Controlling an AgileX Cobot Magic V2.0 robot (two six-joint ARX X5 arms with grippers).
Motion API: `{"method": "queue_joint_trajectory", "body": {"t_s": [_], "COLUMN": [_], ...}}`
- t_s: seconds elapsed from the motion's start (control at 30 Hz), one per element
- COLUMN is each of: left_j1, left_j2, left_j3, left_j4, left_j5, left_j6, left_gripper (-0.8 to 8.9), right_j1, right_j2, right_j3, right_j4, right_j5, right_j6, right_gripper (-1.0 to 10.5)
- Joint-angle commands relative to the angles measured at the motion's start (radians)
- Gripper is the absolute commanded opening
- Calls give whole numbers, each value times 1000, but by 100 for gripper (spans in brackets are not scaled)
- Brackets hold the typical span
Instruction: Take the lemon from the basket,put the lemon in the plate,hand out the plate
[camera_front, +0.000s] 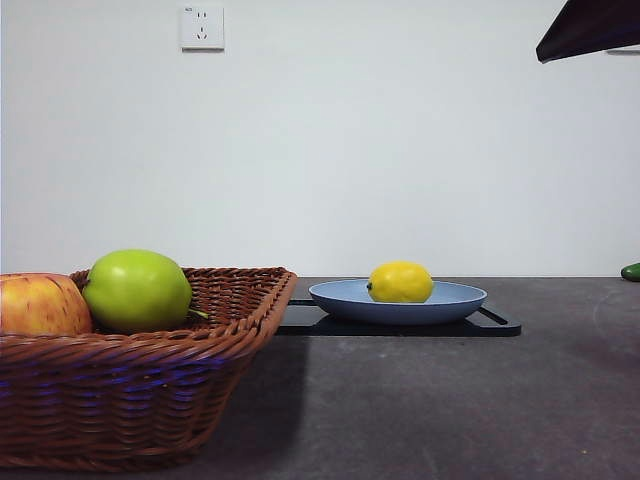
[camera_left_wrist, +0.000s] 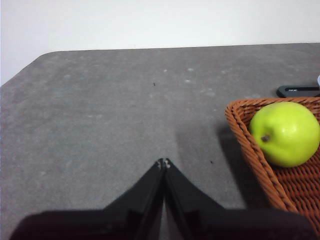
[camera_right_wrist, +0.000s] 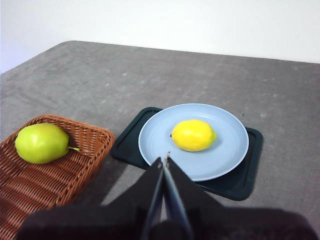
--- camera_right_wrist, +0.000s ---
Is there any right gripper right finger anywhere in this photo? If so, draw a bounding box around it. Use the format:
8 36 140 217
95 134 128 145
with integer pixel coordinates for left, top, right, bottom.
164 156 312 240

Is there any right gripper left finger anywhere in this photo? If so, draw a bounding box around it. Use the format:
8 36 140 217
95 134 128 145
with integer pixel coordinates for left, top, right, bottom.
17 156 165 240

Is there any blue round plate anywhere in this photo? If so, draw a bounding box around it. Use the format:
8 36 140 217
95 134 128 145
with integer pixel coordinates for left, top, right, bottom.
138 103 250 183

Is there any yellow lemon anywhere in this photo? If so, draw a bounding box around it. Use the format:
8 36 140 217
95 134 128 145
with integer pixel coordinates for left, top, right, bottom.
170 119 218 153

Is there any brown wicker basket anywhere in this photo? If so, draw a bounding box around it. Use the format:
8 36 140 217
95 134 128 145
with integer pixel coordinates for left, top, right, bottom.
0 114 116 240

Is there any black flat tray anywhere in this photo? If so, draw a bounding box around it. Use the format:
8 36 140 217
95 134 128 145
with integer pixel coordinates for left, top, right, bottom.
109 106 265 202

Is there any green apple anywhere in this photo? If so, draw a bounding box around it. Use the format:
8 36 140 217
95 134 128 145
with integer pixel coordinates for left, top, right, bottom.
14 122 81 165

